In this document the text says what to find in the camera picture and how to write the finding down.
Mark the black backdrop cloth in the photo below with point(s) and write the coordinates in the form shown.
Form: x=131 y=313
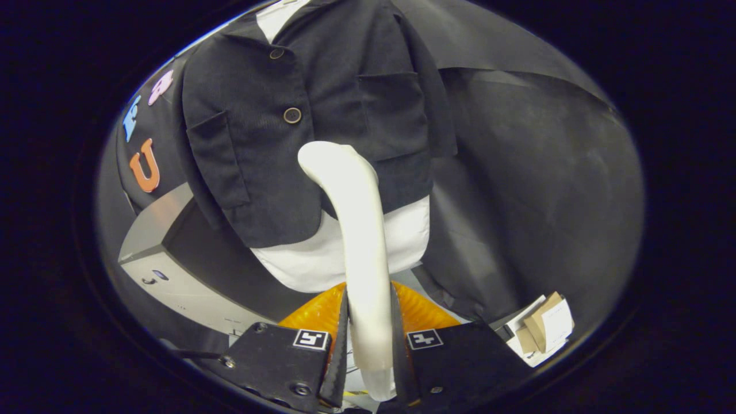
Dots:
x=535 y=190

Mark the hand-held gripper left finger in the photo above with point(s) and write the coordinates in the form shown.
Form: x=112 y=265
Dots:
x=340 y=356

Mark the white garment steamer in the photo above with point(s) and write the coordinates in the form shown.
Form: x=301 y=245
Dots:
x=359 y=241

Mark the pile of cardboard and paper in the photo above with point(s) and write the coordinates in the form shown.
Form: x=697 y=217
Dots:
x=546 y=328

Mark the grey drawer cabinet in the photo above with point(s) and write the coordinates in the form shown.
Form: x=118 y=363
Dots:
x=184 y=287

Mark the white mannequin torso on stand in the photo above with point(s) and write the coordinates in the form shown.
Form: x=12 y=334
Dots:
x=310 y=264

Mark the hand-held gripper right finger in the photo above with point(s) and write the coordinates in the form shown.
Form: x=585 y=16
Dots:
x=400 y=362

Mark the black jacket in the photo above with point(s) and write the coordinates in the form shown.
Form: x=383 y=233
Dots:
x=259 y=144

